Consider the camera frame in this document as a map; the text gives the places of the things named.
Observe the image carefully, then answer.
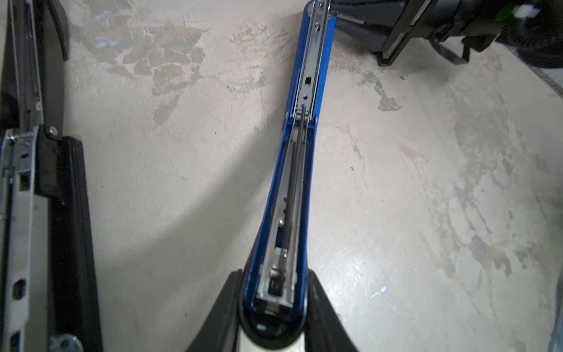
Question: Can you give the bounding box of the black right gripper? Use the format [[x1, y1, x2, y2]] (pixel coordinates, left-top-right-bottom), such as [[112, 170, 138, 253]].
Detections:
[[331, 0, 501, 66]]

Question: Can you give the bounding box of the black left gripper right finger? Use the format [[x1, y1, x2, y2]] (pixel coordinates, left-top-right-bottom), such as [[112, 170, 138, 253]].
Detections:
[[304, 270, 358, 352]]

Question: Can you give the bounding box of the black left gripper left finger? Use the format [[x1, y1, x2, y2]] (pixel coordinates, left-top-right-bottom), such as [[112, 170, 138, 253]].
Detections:
[[186, 269, 243, 352]]

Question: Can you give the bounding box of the blue stapler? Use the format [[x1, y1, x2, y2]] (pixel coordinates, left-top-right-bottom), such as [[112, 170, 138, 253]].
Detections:
[[238, 1, 337, 350]]

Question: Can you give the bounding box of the black stapler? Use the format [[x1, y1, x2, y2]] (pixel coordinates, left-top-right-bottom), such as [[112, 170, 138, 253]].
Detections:
[[1, 1, 104, 351]]

